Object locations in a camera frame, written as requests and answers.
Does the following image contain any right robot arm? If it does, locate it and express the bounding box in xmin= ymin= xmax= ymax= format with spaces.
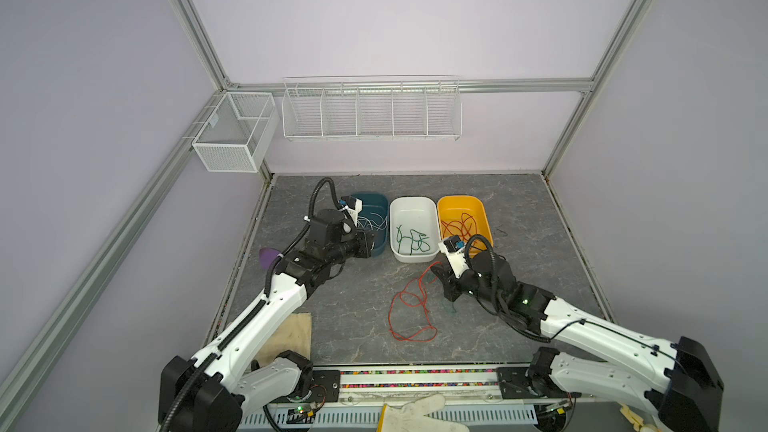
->
xmin=431 ymin=234 xmax=724 ymax=431

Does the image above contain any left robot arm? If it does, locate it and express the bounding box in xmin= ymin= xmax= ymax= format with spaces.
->
xmin=158 ymin=177 xmax=374 ymax=431

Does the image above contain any teal plastic bin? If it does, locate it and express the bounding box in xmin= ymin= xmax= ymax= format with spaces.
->
xmin=352 ymin=192 xmax=389 ymax=257

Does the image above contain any white plastic bin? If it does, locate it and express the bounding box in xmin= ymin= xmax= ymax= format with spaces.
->
xmin=389 ymin=196 xmax=441 ymax=263

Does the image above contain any yellow plastic bin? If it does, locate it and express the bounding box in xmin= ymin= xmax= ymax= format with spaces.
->
xmin=437 ymin=195 xmax=493 ymax=244

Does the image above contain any purple pink scoop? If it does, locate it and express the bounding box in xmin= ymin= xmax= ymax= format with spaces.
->
xmin=258 ymin=247 xmax=283 ymax=271

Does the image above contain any beige work glove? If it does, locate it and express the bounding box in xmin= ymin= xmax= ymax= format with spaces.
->
xmin=254 ymin=313 xmax=312 ymax=366

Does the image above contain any white glove yellow cuff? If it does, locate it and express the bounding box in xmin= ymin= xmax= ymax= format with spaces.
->
xmin=377 ymin=394 xmax=469 ymax=432

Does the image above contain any white mesh box basket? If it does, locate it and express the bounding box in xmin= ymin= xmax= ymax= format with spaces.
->
xmin=192 ymin=92 xmax=279 ymax=173

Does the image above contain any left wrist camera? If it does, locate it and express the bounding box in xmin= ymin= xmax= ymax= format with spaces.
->
xmin=338 ymin=195 xmax=363 ymax=227

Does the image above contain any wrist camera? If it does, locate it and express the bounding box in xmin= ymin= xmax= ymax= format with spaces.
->
xmin=438 ymin=235 xmax=469 ymax=279
xmin=338 ymin=195 xmax=363 ymax=227

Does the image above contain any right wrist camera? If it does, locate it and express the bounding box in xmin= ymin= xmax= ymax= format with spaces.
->
xmin=438 ymin=235 xmax=469 ymax=279

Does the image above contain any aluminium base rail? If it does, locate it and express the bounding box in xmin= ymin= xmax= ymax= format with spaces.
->
xmin=287 ymin=363 xmax=569 ymax=405

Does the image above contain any white wire wall basket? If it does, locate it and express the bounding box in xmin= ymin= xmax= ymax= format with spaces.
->
xmin=282 ymin=75 xmax=463 ymax=141

